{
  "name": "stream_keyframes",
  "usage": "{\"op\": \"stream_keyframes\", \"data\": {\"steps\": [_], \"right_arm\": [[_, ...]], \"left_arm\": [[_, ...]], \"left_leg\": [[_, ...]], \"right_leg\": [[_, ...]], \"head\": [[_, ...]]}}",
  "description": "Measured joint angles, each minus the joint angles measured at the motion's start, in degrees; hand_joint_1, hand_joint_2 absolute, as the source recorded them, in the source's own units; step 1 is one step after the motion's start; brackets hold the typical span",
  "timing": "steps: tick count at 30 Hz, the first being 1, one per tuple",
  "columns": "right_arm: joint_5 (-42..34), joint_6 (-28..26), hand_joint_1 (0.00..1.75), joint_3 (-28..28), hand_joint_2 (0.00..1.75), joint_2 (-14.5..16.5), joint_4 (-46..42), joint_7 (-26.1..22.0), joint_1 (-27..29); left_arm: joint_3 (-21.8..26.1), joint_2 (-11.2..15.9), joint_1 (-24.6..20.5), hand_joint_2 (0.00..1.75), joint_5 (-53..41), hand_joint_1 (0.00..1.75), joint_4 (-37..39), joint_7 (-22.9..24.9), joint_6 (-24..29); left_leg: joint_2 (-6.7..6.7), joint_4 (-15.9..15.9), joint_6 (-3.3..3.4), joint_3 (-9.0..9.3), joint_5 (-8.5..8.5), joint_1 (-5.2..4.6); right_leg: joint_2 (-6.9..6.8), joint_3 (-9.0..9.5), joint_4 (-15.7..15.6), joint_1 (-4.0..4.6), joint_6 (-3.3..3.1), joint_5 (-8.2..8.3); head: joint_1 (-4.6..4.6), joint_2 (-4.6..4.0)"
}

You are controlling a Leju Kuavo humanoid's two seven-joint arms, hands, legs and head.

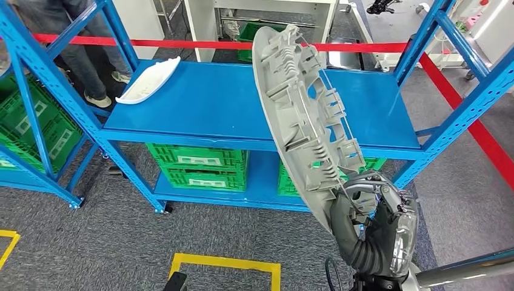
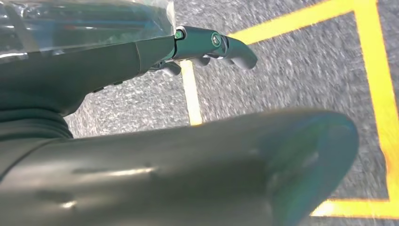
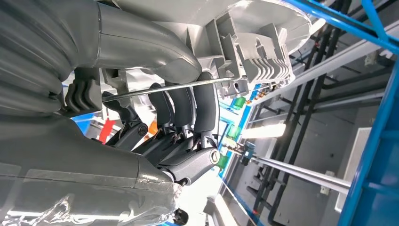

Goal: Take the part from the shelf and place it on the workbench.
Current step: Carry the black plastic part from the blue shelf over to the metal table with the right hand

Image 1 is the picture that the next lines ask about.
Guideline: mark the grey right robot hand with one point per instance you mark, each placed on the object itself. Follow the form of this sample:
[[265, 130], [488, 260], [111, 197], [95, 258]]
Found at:
[[401, 233]]

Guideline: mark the grey wheel cover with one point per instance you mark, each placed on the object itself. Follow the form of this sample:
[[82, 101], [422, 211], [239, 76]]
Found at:
[[293, 120]]

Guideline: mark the blue metal shelf rack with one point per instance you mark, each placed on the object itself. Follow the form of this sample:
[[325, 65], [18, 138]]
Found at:
[[208, 104], [30, 108]]

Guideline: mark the white plastic trim part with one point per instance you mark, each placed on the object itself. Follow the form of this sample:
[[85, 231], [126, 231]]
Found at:
[[148, 82]]

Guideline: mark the red barrier belt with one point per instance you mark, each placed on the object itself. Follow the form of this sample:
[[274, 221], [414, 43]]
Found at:
[[482, 132], [180, 43]]

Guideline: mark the black computer case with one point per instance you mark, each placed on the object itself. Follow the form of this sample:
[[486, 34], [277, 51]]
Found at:
[[345, 56]]

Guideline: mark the black belt stanchion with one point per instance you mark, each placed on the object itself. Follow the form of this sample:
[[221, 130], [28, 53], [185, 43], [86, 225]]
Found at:
[[411, 42]]

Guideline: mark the white machine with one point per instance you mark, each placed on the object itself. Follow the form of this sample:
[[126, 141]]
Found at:
[[494, 28]]

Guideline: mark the white desk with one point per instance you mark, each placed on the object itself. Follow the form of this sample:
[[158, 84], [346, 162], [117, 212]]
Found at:
[[200, 24]]

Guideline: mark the black plastic spool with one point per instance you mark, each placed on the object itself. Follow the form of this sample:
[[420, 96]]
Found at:
[[115, 171]]

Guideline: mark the white cabinet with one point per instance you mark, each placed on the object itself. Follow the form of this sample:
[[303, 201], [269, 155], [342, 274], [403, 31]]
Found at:
[[140, 20]]

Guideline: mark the person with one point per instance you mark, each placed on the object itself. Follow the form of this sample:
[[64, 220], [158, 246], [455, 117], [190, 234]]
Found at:
[[84, 60]]

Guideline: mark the white tube frame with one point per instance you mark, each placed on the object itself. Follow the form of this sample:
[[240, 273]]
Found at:
[[401, 60]]

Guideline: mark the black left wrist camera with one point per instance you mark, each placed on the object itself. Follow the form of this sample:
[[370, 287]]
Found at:
[[175, 282]]

